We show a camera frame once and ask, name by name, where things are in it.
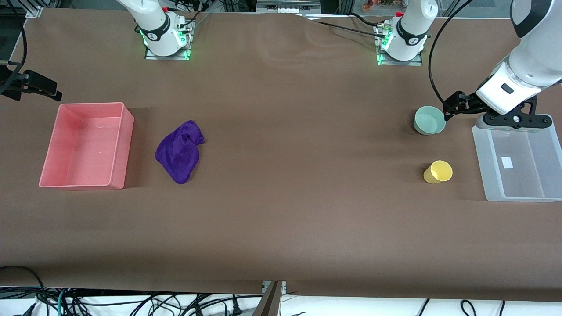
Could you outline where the mint green bowl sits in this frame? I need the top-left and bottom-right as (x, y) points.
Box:
(414, 106), (447, 136)

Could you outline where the yellow plastic cup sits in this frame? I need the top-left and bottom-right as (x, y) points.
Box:
(423, 160), (453, 184)

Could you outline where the purple cloth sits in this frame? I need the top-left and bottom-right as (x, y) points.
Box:
(155, 120), (205, 185)

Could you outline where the pink plastic bin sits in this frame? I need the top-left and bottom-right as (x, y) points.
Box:
(39, 102), (135, 190)

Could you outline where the clear plastic bin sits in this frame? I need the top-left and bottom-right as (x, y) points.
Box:
(472, 115), (562, 203)

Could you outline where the brown table cover sheet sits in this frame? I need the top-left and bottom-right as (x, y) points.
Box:
(0, 8), (562, 302)

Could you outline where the white power strip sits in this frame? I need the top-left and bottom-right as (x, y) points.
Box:
(256, 0), (322, 14)

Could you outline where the brown wooden beam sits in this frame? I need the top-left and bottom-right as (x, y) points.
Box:
(253, 281), (282, 316)

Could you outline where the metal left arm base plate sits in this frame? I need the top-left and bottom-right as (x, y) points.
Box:
(376, 24), (423, 67)

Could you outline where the black cable on table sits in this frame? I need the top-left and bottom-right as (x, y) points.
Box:
(297, 13), (389, 40)

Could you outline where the black looped floor cable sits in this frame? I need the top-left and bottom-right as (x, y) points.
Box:
(0, 265), (48, 316)

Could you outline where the teal cable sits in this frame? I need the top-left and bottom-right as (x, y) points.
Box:
(56, 289), (71, 316)

